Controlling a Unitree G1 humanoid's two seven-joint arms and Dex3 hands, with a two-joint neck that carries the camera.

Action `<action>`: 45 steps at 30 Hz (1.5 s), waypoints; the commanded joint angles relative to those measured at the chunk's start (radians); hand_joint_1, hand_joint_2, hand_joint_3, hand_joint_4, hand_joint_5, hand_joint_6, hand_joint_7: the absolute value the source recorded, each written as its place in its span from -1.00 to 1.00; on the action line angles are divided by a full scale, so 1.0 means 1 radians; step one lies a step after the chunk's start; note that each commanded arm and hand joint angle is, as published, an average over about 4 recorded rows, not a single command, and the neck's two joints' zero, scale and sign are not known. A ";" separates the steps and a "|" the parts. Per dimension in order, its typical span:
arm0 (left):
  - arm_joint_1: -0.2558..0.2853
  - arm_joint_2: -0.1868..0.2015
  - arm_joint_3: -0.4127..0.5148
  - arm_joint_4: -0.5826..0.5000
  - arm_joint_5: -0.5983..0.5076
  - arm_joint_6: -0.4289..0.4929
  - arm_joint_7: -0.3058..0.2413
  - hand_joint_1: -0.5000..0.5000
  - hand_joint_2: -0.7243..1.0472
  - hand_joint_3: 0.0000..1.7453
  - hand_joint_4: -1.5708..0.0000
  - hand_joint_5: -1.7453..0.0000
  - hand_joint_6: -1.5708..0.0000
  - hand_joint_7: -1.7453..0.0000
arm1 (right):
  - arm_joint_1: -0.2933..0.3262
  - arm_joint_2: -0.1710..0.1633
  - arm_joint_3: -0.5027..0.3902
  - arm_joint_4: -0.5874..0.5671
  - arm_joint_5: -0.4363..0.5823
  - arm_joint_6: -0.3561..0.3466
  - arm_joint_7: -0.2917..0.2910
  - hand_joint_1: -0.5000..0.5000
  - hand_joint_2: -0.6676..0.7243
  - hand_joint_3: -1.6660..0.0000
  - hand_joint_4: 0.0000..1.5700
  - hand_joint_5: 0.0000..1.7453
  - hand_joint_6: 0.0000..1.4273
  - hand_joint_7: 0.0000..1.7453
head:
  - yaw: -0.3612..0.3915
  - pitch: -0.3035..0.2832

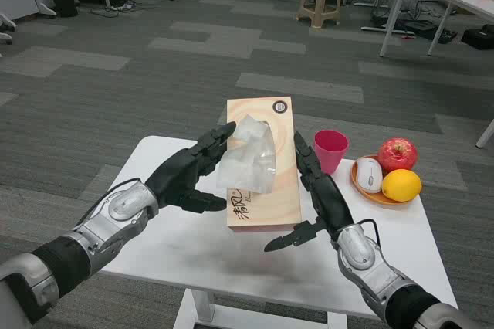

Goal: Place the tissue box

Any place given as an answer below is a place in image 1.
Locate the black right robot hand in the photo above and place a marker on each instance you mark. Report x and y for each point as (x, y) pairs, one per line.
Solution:
(328, 197)

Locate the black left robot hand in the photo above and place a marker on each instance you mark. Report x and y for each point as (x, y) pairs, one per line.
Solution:
(173, 174)

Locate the wood-print tissue box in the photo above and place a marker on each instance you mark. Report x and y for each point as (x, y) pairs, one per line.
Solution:
(281, 174)

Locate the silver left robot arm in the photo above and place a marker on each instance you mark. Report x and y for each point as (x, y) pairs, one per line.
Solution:
(123, 205)

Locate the wooden plate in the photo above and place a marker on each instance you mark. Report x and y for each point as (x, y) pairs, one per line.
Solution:
(370, 197)

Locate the white computer mouse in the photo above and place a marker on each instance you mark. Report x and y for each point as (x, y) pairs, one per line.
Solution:
(368, 176)

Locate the pink plastic cup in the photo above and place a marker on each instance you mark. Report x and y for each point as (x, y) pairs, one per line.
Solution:
(329, 151)

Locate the yellow lemon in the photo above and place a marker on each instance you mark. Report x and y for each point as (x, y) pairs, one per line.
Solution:
(401, 186)

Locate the red apple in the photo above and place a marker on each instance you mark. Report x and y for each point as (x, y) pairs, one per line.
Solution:
(397, 155)

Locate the white slanted desk leg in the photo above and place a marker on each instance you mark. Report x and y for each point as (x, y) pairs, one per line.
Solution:
(485, 134)

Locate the white power strip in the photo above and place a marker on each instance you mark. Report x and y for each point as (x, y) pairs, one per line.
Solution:
(119, 7)

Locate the black trash bin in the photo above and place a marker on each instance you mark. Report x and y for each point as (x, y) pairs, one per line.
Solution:
(63, 1)

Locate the white partition foot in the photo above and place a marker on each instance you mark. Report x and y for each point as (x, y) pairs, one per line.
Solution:
(47, 9)

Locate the black bag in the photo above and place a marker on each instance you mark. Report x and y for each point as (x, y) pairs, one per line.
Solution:
(478, 37)

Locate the white caster foot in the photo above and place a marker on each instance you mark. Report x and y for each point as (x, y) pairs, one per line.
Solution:
(5, 22)

